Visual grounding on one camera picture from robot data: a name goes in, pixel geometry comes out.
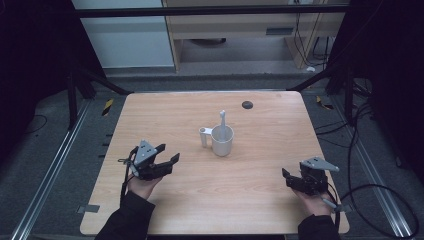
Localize grey tape piece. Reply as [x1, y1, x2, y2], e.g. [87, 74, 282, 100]
[333, 203, 353, 214]
[76, 204, 101, 215]

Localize aluminium floor rail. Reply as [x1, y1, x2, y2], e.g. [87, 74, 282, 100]
[332, 95, 415, 239]
[9, 99, 92, 240]

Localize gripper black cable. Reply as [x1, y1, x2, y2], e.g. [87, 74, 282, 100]
[319, 181, 420, 240]
[117, 145, 140, 203]

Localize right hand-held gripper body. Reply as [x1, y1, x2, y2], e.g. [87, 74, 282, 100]
[294, 156, 341, 197]

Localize white cabinet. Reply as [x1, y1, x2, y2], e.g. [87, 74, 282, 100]
[70, 0, 176, 70]

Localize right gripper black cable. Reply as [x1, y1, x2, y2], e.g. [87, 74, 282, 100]
[319, 181, 420, 240]

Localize white cup with handle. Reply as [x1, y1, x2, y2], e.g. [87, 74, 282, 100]
[198, 123, 235, 157]

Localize white electric toothbrush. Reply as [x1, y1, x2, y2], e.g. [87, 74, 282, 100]
[218, 109, 228, 141]

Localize yellow black hazard tape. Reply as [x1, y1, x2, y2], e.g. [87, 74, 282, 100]
[315, 95, 335, 111]
[101, 98, 115, 117]

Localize black horizontal frame bar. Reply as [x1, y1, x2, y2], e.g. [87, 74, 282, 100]
[73, 4, 350, 19]

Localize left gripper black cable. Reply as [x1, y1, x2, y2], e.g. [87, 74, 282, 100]
[117, 145, 140, 203]

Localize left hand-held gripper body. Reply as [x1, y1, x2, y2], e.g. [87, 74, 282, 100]
[128, 139, 174, 182]

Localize black hanging desk cables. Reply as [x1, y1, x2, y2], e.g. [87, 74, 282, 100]
[292, 12, 330, 68]

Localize black frame strut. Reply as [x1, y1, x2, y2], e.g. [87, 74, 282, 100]
[65, 62, 133, 132]
[287, 61, 355, 125]

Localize person's left hand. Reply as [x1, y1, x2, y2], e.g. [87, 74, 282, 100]
[127, 174, 164, 201]

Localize black floor cable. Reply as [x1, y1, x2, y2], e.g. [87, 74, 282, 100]
[23, 114, 49, 136]

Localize bundle of black floor cables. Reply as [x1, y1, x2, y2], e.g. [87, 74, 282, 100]
[314, 77, 376, 149]

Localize dark curtain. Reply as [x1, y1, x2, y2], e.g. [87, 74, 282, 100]
[0, 0, 105, 164]
[327, 0, 424, 184]

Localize light wooden desk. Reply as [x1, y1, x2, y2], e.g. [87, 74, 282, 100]
[161, 0, 350, 73]

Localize person's right hand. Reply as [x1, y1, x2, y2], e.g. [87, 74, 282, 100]
[292, 189, 335, 218]

